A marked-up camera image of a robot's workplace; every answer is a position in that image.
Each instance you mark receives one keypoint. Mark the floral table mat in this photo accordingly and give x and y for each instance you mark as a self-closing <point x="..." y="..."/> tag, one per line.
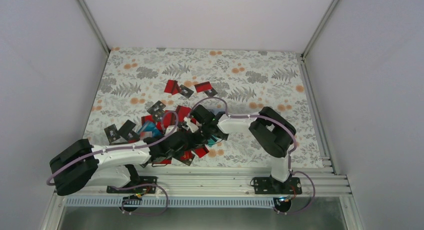
<point x="245" y="80"/>

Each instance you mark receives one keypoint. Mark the red card top left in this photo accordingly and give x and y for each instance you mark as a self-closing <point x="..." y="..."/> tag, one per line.
<point x="172" y="87"/>

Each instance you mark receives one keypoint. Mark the blue card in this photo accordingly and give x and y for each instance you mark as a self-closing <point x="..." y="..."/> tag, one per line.
<point x="149" y="129"/>

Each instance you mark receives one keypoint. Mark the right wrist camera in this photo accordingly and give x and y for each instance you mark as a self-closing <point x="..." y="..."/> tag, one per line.
<point x="189" y="126"/>

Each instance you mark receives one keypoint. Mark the black vip card top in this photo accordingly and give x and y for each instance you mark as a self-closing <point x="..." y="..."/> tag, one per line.
<point x="185" y="91"/>

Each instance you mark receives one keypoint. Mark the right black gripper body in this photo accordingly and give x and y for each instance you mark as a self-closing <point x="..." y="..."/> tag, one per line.
<point x="204" y="133"/>

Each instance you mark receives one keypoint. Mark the black vip card far left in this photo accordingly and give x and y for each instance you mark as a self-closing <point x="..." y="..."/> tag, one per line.
<point x="111" y="133"/>

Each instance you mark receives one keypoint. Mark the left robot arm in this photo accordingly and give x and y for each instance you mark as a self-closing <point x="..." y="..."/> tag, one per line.
<point x="83" y="164"/>

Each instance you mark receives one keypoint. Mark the red card top right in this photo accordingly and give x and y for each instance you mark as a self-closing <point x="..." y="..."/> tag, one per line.
<point x="203" y="86"/>

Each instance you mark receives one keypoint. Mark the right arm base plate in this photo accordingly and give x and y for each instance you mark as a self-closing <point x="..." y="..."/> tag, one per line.
<point x="271" y="186"/>

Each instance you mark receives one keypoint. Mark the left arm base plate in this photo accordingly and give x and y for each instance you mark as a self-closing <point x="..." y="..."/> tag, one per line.
<point x="136" y="190"/>

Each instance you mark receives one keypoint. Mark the black vip card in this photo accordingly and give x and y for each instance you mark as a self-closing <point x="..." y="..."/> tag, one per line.
<point x="185" y="91"/>
<point x="111" y="133"/>

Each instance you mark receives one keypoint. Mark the black card top right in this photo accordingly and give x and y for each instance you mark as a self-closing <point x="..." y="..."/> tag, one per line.
<point x="211" y="92"/>

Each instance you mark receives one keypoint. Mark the teal card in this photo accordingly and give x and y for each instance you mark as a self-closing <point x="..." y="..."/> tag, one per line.
<point x="213" y="141"/>

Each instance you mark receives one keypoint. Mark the red card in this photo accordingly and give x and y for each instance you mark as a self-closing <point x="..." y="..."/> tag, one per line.
<point x="172" y="87"/>
<point x="203" y="86"/>

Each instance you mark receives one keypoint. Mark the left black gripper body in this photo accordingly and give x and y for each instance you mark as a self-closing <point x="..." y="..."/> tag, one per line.
<point x="171" y="152"/>

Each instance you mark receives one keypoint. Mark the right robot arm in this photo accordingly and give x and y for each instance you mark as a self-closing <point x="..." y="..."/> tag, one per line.
<point x="272" y="132"/>

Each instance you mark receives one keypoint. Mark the aluminium rail frame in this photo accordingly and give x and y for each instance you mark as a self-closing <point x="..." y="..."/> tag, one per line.
<point x="211" y="198"/>

